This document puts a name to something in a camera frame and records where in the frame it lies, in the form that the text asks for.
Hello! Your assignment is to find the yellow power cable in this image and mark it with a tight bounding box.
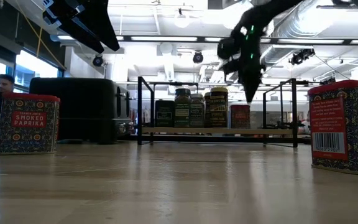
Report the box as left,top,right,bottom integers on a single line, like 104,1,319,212
14,0,67,71

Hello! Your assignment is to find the black four-slot toaster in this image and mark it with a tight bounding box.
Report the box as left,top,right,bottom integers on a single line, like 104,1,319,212
29,77,134,144

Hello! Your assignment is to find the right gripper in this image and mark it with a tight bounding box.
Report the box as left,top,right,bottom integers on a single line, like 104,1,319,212
216,29,267,105

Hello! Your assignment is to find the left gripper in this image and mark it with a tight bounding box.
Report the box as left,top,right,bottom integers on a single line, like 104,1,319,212
42,0,121,54

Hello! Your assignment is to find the black metal rig frame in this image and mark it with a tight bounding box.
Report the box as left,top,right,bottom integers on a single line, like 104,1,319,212
116,133,312,144

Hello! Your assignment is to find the white globe lamp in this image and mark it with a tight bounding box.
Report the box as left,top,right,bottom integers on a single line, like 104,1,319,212
174,12,191,29

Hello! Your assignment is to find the silver ventilation duct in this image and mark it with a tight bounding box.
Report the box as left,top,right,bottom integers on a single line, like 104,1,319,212
261,0,337,65

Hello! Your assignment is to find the white-lid bagel seasoning jar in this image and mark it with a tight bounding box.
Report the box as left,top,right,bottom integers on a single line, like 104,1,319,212
190,93,206,128

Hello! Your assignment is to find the dark green pepper tin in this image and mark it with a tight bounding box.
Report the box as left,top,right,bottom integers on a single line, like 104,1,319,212
154,100,176,128

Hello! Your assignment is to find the person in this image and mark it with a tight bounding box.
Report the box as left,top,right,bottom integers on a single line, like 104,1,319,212
0,73,17,96

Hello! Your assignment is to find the ceiling light strip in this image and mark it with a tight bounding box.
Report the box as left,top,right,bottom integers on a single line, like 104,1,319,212
131,36,198,42
277,39,344,44

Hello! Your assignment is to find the wood and black metal shelf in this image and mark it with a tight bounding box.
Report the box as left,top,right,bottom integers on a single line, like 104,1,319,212
137,76,298,149

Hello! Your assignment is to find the black ceiling camera rig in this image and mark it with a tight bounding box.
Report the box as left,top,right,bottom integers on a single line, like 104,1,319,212
290,48,316,65

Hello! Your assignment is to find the green-lid glass spice jar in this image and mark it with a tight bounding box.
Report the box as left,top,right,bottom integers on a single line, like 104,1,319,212
174,88,192,128

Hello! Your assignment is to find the yellow-lid brown-label spice jar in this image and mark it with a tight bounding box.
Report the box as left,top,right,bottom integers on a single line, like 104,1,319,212
209,86,229,128

